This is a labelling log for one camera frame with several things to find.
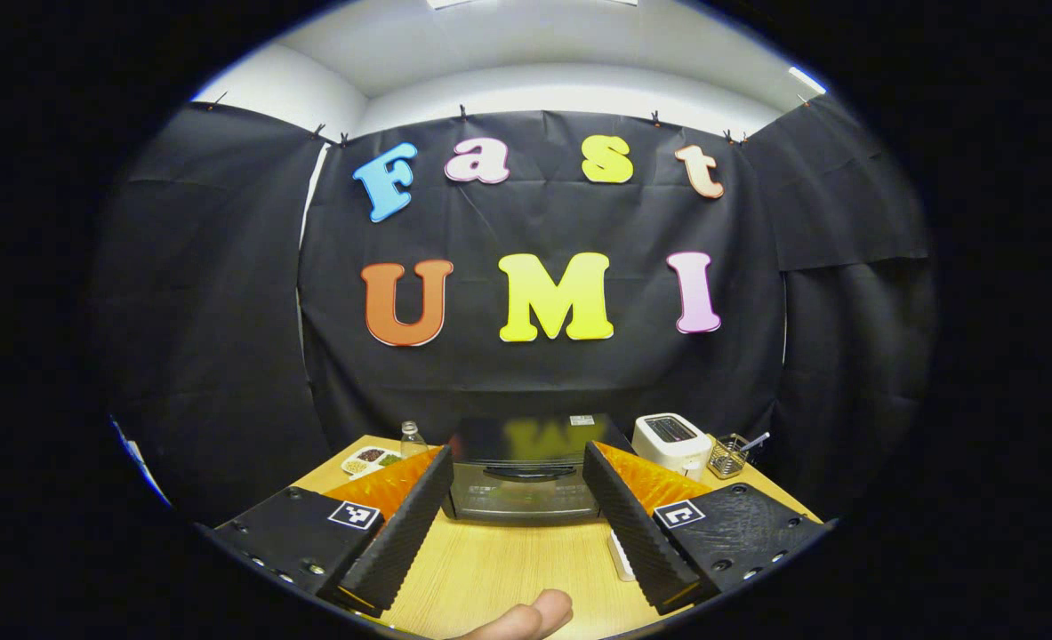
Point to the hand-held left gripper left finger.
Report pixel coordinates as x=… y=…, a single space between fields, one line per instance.
x=405 y=533

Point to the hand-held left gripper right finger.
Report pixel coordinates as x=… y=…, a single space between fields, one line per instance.
x=628 y=524

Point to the black electric oven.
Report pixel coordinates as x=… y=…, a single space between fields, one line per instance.
x=526 y=493

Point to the small white plate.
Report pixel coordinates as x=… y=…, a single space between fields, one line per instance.
x=620 y=556

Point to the white divided snack dish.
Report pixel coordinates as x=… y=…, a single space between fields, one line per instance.
x=367 y=460

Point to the clear water bottle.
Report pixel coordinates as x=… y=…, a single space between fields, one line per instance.
x=413 y=442

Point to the white toaster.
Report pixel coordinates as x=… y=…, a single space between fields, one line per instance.
x=668 y=440

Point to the metal spoon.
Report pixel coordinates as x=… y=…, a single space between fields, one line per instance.
x=757 y=440

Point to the black backdrop cloth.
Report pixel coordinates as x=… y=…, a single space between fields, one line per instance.
x=534 y=373

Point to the blue and white board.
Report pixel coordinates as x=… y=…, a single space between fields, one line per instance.
x=139 y=458

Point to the small ceiling light panel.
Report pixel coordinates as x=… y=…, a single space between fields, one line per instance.
x=807 y=80

